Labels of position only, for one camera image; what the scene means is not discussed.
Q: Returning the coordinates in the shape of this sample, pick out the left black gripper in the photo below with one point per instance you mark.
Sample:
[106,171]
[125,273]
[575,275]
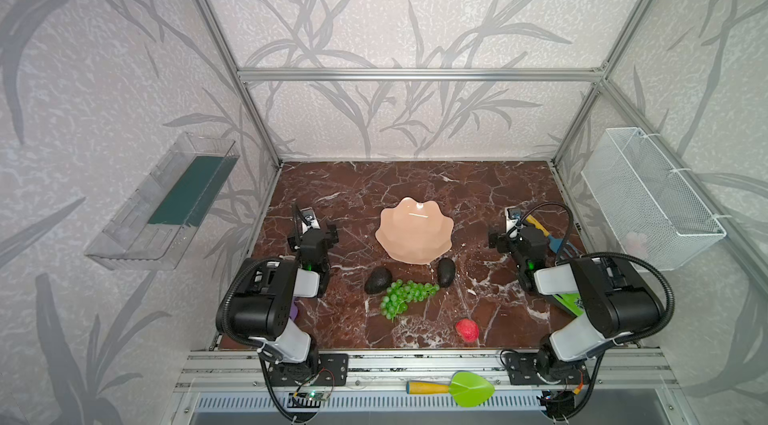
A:
[312,235]

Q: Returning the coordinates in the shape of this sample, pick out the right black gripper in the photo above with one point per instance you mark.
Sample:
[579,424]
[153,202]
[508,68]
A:
[508,238]

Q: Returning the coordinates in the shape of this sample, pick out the dark fake avocado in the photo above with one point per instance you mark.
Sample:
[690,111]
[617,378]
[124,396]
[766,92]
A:
[446,272]
[378,281]

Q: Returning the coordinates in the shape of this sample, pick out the green fake grape bunch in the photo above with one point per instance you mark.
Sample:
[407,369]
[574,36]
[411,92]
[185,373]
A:
[399,295]

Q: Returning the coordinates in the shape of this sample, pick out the pink scalloped fruit bowl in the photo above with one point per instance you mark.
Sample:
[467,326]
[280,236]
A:
[415,233]

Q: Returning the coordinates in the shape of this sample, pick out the red fake strawberry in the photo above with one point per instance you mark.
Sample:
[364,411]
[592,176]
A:
[468,330]

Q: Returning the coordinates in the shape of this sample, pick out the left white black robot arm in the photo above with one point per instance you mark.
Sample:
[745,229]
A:
[256,309]

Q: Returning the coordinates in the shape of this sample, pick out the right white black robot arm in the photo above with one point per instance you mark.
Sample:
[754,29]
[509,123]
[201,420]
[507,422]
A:
[613,299]

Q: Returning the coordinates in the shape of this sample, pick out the pink object in basket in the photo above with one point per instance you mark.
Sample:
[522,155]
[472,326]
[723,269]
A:
[636,244]

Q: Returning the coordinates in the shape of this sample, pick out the green pad in shelf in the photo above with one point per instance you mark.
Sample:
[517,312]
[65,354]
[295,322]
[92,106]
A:
[191,196]

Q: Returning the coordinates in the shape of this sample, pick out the small circuit board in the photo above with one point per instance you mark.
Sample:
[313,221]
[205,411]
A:
[310,399]

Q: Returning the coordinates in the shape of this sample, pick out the blue toy rake yellow handle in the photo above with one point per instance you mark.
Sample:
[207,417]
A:
[569,249]

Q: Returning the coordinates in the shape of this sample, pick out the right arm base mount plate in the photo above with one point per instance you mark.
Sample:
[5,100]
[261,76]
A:
[534,368]

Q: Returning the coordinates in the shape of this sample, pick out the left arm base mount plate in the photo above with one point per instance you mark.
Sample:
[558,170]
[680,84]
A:
[324,369]

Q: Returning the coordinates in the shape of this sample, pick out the white wire mesh basket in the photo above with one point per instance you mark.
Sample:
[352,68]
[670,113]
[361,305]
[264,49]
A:
[638,189]

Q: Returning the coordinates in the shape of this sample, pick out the green toy trowel yellow handle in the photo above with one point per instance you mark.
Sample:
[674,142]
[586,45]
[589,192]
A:
[467,389]

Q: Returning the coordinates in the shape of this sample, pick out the clear plastic wall shelf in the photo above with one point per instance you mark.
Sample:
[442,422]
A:
[153,229]

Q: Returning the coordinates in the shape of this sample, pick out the aluminium front rail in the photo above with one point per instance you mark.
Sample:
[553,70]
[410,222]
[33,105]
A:
[391,369]

